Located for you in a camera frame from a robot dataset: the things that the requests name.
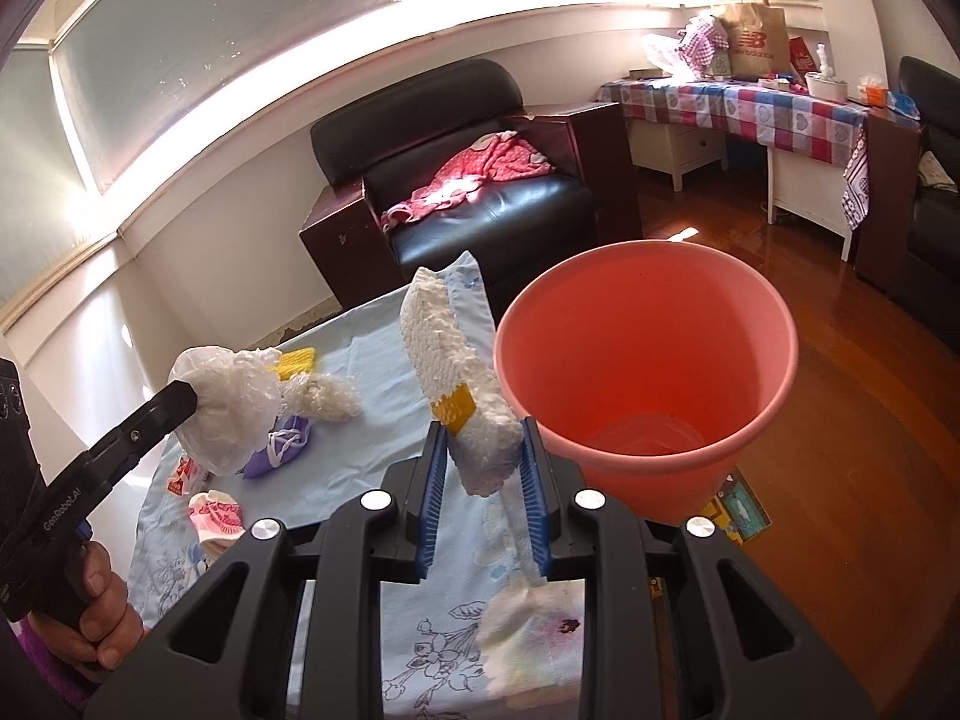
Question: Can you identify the red checked cloth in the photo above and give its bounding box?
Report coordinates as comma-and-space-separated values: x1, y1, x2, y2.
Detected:
679, 15, 730, 77

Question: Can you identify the pink plastic bucket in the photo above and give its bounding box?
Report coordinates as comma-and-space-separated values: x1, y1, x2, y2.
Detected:
495, 240, 797, 527

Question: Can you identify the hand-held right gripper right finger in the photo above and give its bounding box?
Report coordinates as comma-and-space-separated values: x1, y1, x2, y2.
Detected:
521, 416, 878, 720

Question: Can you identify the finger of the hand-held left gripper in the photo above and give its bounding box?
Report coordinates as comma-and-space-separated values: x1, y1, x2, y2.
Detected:
85, 379, 200, 484

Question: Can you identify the white plastic bag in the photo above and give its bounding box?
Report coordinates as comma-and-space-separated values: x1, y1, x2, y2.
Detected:
643, 34, 687, 77

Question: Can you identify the red box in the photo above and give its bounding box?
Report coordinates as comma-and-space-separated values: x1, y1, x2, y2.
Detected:
787, 36, 818, 85

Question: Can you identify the brown paper bag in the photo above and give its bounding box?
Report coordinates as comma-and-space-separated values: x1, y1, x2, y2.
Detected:
712, 4, 792, 83

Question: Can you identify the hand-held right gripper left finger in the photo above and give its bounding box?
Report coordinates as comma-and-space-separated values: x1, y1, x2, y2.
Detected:
84, 420, 451, 720

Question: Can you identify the pale cloth on sofa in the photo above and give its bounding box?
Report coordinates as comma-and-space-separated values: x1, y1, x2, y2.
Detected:
919, 151, 959, 193

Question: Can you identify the person's left forearm purple sleeve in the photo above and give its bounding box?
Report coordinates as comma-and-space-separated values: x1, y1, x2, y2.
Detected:
21, 610, 100, 715

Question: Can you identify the white wooden desk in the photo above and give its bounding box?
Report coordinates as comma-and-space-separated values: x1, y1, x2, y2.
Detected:
626, 118, 857, 263

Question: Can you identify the light blue floral tablecloth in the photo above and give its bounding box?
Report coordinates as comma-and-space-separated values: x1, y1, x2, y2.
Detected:
127, 251, 587, 720

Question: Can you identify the dark wooden side cabinet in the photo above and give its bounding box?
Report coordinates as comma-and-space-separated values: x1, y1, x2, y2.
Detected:
517, 100, 643, 250
298, 184, 392, 310

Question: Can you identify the red and white small packet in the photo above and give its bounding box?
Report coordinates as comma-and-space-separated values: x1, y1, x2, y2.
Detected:
166, 457, 207, 497

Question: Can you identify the frosted glass window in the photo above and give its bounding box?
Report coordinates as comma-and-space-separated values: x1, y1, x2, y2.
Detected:
0, 0, 826, 316

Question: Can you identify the black leather sofa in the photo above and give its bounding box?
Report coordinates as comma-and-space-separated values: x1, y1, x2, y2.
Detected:
896, 56, 960, 347

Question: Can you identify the table with checkered cloth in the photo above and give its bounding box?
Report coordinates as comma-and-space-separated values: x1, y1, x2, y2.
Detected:
598, 77, 875, 233

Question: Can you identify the person's left hand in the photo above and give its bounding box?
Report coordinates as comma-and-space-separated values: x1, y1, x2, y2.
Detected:
66, 538, 149, 674

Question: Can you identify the black leather armchair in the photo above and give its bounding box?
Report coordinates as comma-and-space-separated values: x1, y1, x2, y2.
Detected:
310, 58, 601, 295

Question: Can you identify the white foam net sleeve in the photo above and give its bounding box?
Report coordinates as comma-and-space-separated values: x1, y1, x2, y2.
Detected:
400, 266, 524, 497

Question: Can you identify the purple face mask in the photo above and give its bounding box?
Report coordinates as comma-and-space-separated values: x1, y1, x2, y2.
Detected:
241, 414, 314, 479

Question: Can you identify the tall dark wooden cabinet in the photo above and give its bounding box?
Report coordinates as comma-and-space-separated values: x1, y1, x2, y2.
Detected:
853, 101, 923, 295

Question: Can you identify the pink dotted garment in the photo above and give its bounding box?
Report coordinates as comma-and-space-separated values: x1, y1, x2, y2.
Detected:
380, 131, 556, 233

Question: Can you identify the white round container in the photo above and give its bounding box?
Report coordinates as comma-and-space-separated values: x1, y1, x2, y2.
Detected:
805, 45, 848, 103

